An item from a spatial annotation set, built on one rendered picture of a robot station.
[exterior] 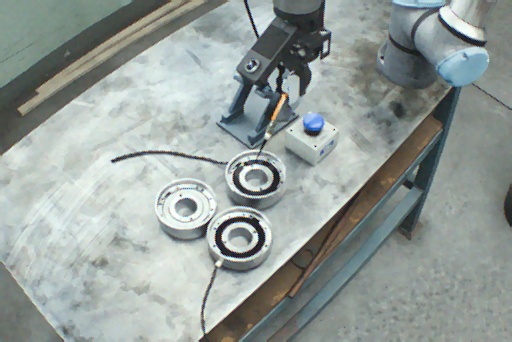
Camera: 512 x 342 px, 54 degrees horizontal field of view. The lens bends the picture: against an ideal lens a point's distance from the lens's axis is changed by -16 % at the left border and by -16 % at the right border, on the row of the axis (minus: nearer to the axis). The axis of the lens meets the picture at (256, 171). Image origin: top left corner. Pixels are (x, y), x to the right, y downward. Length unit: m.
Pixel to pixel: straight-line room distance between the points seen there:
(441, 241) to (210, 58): 1.10
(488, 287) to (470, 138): 0.71
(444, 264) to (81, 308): 1.35
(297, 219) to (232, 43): 0.50
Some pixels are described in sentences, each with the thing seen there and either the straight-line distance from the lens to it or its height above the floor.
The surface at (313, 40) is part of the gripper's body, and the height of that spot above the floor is 1.07.
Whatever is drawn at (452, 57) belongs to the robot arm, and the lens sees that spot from 1.08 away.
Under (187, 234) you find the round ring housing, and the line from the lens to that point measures 0.96.
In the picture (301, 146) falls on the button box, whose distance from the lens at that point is 1.06.
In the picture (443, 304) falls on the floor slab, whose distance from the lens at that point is 1.90.
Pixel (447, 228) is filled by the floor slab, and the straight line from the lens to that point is 2.06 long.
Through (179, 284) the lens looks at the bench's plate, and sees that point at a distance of 0.94.
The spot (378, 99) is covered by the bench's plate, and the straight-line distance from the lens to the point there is 1.23.
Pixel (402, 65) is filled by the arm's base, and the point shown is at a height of 0.85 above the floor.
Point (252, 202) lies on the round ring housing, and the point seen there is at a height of 0.83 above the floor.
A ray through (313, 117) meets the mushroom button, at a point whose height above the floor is 0.87.
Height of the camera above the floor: 1.62
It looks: 51 degrees down
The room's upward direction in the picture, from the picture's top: straight up
